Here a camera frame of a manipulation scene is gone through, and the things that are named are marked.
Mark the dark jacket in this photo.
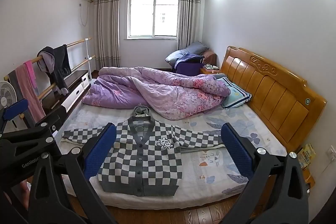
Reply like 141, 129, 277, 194
37, 44, 72, 96

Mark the wooden nightstand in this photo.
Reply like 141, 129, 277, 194
200, 67, 221, 75

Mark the pale floral bed sheet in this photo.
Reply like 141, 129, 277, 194
56, 105, 288, 210

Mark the wooden bed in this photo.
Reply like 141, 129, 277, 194
56, 46, 328, 211

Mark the grey white checkered cardigan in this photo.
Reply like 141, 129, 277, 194
62, 119, 225, 197

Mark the wooden bar rack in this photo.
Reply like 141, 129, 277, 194
4, 38, 96, 121

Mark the dark-topped white cabinet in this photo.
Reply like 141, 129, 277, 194
42, 70, 91, 116

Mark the small cardboard box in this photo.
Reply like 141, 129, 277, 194
302, 169, 316, 190

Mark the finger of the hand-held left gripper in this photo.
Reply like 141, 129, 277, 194
34, 106, 66, 133
0, 98, 29, 134

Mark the air conditioner cable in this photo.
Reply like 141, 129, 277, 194
79, 2, 89, 26

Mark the window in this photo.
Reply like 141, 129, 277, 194
127, 0, 180, 40

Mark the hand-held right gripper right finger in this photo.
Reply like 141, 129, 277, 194
219, 123, 310, 224

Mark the yellow packet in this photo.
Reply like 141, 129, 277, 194
297, 143, 316, 171

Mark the bright pink cloth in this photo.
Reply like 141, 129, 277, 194
24, 60, 37, 88

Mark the grey-edged pink towel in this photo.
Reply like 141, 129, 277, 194
7, 64, 47, 125

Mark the white standing fan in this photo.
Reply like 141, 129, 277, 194
0, 81, 18, 110

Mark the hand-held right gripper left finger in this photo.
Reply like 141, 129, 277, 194
28, 123, 118, 224

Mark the grey hooded garment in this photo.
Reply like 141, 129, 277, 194
131, 105, 153, 118

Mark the blue striped pillow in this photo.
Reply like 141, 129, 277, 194
217, 74, 252, 110

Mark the grey striped curtain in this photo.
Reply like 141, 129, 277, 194
177, 0, 204, 51
93, 0, 121, 68

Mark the blue-grey pillow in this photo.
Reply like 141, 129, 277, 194
165, 42, 209, 66

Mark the purple floral quilt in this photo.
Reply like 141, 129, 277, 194
82, 66, 231, 120

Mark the dark purple cloth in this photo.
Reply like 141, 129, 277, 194
175, 53, 205, 76

